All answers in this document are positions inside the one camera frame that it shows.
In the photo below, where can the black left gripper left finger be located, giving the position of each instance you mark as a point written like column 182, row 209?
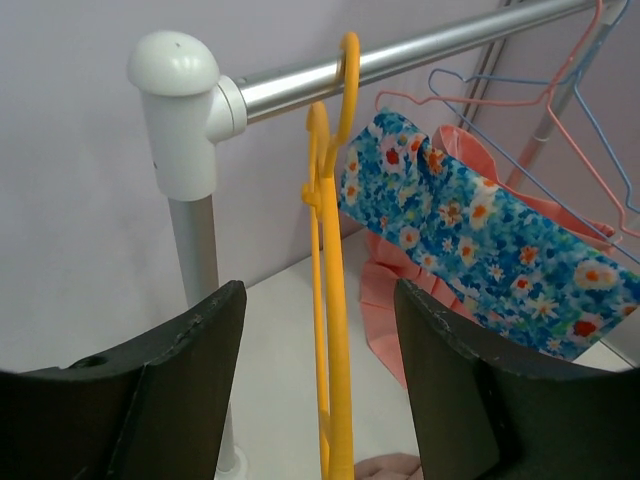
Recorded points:
column 153, row 407

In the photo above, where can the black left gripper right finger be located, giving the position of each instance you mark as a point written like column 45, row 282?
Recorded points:
column 484, row 407

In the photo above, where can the blue floral garment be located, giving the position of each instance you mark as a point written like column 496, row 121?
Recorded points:
column 518, row 272

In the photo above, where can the orange plastic hanger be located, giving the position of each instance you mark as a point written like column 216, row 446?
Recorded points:
column 330, row 317

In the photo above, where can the dusty pink pleated garment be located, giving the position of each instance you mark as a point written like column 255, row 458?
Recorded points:
column 396, row 466

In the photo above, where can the white and silver clothes rack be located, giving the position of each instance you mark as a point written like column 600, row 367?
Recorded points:
column 190, row 107

